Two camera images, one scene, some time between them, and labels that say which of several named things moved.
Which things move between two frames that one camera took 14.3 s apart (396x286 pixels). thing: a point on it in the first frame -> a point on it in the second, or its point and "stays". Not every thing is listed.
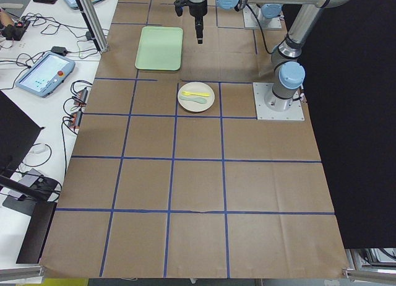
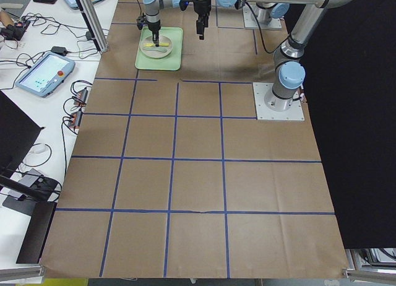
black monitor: x=19 y=132 stays
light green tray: x=159 y=48 stays
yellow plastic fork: x=186 y=93 -> x=159 y=44
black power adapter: x=59 y=50 stays
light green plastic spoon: x=198 y=99 -> x=156 y=48
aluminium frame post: x=89 y=11 stays
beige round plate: x=200 y=88 -> x=156 y=52
